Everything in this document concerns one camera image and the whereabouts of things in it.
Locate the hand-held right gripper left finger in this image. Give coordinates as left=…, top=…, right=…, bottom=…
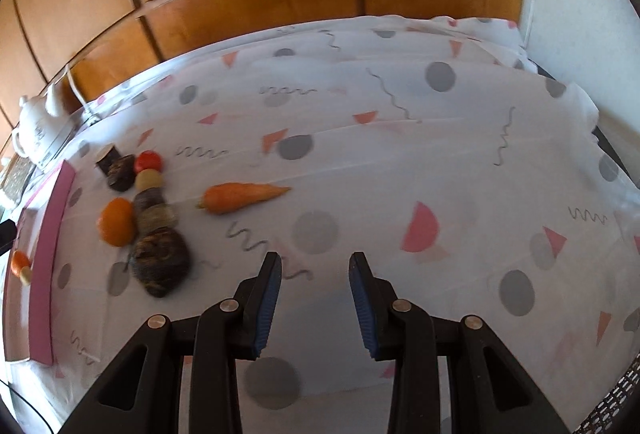
left=59, top=252, right=283, bottom=434

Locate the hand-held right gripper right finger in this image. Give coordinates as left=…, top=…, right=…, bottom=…
left=348, top=252, right=571, bottom=434

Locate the large dark round vegetable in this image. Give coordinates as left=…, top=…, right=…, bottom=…
left=129, top=228, right=192, bottom=299

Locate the orange carrot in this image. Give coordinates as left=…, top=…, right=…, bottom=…
left=196, top=182, right=292, bottom=215

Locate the grey-beige potato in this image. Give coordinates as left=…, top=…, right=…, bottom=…
left=137, top=205, right=179, bottom=233

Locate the dark purple vegetable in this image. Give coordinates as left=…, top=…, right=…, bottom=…
left=133, top=188, right=167, bottom=213

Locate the orange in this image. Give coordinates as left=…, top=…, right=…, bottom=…
left=97, top=197, right=137, bottom=248

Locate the small beige round vegetable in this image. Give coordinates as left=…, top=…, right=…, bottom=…
left=135, top=169, right=165, bottom=191

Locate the red tomato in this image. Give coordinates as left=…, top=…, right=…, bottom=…
left=135, top=150, right=164, bottom=172

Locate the brown cylindrical vegetable piece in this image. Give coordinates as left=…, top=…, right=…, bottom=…
left=95, top=143, right=123, bottom=174

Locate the pink tray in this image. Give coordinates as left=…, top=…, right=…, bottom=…
left=0, top=161, right=77, bottom=365

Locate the small tangerine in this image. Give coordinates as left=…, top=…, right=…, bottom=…
left=10, top=250, right=32, bottom=277

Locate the white patterned tablecloth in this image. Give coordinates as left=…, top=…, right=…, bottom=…
left=0, top=14, right=640, bottom=434

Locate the small black object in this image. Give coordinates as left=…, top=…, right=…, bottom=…
left=0, top=219, right=19, bottom=256

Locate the black perforated panel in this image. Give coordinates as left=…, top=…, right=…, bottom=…
left=575, top=364, right=640, bottom=434

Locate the speckled mat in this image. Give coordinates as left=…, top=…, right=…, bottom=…
left=0, top=156, right=37, bottom=203

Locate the white kettle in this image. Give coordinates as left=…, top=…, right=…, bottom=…
left=11, top=83, right=69, bottom=163

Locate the white cable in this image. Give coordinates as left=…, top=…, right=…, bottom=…
left=62, top=64, right=101, bottom=127

